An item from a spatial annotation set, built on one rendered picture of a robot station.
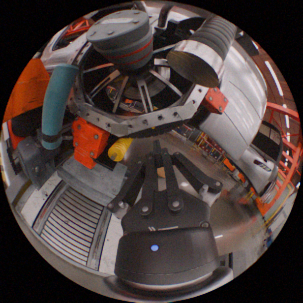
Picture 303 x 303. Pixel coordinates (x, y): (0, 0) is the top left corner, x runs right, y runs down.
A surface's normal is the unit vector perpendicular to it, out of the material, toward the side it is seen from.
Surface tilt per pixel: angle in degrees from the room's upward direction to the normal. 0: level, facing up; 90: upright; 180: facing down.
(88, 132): 90
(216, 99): 90
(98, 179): 0
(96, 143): 90
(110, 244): 0
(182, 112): 90
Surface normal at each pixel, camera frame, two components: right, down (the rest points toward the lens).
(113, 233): 0.48, -0.78
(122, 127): -0.02, 0.44
